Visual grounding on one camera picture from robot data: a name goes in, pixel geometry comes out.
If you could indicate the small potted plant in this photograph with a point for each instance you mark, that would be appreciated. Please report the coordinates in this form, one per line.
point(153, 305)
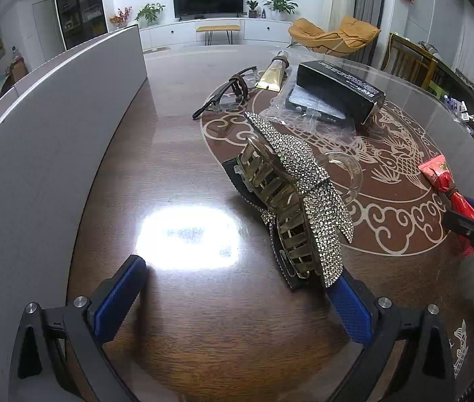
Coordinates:
point(252, 8)

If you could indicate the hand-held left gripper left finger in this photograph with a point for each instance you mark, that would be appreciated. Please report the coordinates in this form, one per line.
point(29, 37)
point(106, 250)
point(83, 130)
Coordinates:
point(119, 297)

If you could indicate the clear plastic bag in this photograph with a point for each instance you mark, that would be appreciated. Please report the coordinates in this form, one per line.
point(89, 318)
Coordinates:
point(312, 102)

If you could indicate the wooden dining chair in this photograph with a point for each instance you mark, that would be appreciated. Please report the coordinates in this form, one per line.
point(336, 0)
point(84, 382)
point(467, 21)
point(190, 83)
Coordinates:
point(409, 60)

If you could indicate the rhinestone bow hair clip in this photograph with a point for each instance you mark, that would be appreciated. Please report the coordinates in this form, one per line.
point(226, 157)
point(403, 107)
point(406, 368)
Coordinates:
point(300, 176)

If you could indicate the white door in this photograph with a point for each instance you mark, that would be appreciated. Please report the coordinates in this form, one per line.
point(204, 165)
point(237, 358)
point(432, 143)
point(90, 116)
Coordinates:
point(46, 29)

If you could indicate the black cardboard box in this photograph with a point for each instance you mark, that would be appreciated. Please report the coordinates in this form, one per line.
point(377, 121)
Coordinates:
point(337, 88)

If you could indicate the red cosmetic tube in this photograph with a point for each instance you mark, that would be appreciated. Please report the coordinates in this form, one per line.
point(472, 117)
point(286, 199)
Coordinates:
point(440, 173)

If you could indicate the grey partition board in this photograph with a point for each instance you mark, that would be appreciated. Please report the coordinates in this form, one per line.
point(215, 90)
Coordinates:
point(52, 155)

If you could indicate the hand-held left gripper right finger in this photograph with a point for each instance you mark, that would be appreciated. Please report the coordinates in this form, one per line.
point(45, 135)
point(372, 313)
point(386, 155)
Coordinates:
point(350, 305)

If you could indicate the yellow lounge chair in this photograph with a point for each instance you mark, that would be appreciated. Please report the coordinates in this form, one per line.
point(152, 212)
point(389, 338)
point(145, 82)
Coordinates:
point(333, 35)

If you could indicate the white television cabinet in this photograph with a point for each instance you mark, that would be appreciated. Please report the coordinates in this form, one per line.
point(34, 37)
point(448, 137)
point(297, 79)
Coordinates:
point(170, 33)

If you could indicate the broad leaf potted plant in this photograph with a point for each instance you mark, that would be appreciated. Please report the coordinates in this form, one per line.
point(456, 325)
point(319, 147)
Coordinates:
point(279, 5)

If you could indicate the gold cosmetic tube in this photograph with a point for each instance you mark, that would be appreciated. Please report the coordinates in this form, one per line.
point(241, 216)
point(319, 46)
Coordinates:
point(271, 76)

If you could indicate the black glass display cabinet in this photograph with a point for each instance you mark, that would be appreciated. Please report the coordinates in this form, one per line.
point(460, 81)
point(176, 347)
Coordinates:
point(80, 8)

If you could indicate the flat screen television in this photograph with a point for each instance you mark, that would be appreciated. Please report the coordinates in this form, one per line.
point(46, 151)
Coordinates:
point(207, 0)

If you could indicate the bushy green potted plant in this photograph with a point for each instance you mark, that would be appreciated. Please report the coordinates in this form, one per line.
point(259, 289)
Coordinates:
point(150, 12)

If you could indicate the black frame eyeglasses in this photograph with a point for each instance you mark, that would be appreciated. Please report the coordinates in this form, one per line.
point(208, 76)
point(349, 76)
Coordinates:
point(237, 86)

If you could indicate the wooden bench with metal legs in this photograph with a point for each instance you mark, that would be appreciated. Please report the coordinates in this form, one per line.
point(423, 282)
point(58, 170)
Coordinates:
point(218, 28)

